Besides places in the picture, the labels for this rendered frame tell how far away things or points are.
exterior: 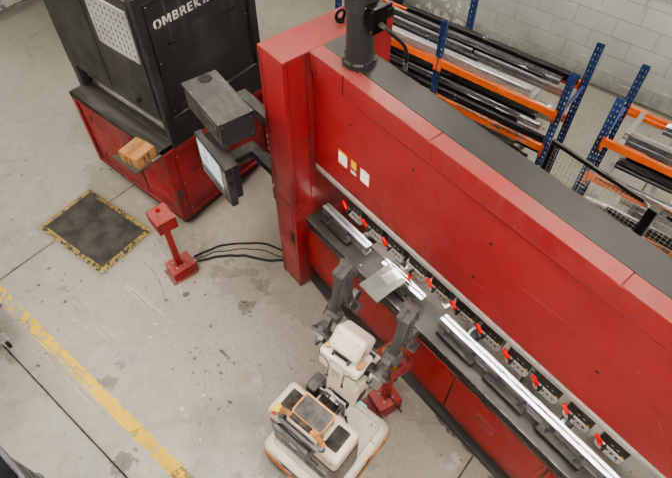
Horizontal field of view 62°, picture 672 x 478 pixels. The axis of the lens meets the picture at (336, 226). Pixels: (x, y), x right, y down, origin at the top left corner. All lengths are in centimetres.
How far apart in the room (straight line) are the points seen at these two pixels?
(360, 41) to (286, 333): 256
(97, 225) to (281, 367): 231
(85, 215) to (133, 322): 135
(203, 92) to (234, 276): 195
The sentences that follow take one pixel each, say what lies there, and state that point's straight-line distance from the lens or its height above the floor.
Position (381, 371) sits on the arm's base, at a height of 123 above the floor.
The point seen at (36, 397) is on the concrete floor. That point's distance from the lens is 501.
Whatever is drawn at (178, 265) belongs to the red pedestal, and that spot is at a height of 13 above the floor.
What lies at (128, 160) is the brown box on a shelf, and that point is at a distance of 469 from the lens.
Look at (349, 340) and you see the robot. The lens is 313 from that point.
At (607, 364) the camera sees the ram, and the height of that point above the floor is 180.
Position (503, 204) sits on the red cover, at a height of 226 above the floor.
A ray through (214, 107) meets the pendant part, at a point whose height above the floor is 195.
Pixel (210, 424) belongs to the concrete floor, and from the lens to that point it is 449.
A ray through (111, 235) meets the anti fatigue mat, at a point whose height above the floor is 1.
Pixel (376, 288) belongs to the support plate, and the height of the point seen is 100.
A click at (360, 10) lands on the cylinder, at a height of 266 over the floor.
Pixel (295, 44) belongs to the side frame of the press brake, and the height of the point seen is 230.
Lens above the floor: 416
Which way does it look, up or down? 52 degrees down
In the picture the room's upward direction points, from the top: straight up
